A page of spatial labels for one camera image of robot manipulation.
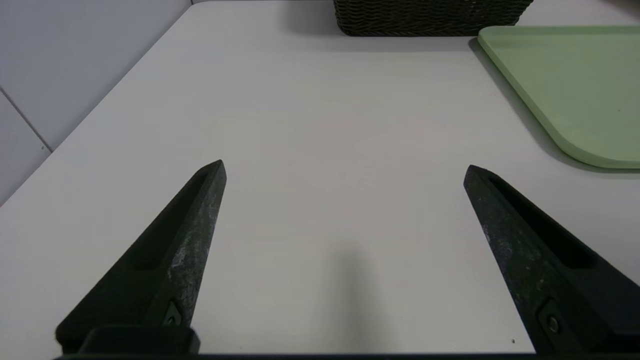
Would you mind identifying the dark brown wicker basket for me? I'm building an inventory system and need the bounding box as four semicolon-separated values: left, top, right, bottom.
333;0;535;38

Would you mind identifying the light green plastic tray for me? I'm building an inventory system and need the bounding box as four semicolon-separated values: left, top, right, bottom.
477;25;640;170

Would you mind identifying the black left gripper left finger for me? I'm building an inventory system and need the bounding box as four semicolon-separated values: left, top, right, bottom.
55;159;228;353

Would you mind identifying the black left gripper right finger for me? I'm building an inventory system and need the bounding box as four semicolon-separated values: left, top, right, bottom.
463;164;640;357

